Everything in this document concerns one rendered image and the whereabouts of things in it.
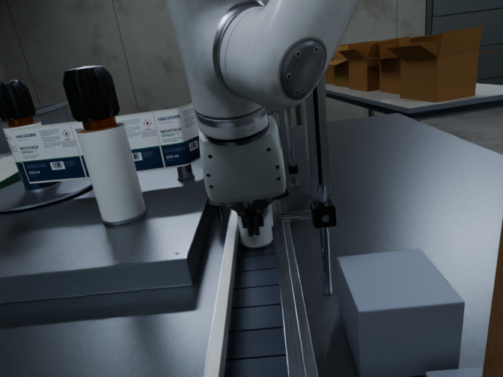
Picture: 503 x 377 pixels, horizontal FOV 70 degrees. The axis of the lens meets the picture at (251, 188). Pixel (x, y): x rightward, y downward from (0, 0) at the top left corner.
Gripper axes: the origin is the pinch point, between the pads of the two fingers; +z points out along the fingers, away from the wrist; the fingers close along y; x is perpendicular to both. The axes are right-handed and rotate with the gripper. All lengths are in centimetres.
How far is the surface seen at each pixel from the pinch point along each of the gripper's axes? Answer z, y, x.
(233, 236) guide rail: 2.9, 3.1, 0.3
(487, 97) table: 71, -130, -147
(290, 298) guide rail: -8.8, -3.7, 18.7
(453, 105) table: 72, -110, -144
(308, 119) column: 3.9, -12.8, -32.3
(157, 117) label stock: 4.0, 22.4, -42.5
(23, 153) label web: 9, 59, -42
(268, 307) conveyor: 2.1, -1.2, 12.7
